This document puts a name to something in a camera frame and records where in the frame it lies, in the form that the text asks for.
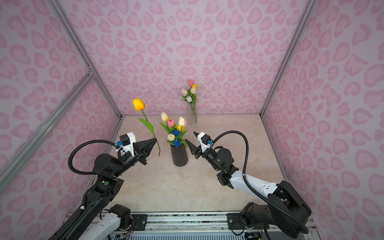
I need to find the black tapered vase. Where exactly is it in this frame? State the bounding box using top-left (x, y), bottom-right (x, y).
top-left (170, 145), bottom-right (189, 167)

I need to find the blue tulip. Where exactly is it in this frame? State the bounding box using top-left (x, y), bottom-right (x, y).
top-left (171, 129), bottom-right (180, 138)
top-left (173, 140), bottom-right (181, 147)

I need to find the clear glass vase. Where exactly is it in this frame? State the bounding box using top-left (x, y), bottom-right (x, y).
top-left (187, 104), bottom-right (198, 125)

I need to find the pale cream tulip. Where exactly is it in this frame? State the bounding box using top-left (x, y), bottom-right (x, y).
top-left (167, 134), bottom-right (176, 142)

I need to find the white blue-tinged tulip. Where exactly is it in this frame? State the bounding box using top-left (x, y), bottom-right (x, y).
top-left (186, 96), bottom-right (193, 103)

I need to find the cream yellow tulip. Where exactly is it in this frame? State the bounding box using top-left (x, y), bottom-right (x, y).
top-left (160, 112), bottom-right (173, 134)

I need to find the orange yellow tulip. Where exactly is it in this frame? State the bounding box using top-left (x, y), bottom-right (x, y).
top-left (132, 98), bottom-right (156, 138)

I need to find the ivory white tulip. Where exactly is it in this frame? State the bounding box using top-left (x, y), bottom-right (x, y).
top-left (178, 117), bottom-right (186, 127)

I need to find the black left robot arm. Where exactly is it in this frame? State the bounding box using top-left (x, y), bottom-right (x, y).
top-left (50, 138), bottom-right (157, 240)

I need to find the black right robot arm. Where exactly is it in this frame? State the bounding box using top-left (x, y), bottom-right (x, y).
top-left (185, 131), bottom-right (312, 238)

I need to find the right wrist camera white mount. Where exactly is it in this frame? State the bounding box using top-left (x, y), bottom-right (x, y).
top-left (197, 132), bottom-right (213, 153)

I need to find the diagonal aluminium frame bar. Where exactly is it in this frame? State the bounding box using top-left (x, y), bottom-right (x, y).
top-left (1, 71), bottom-right (94, 193)

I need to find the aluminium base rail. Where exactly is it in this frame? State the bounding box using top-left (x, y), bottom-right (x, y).
top-left (55, 211), bottom-right (320, 240)

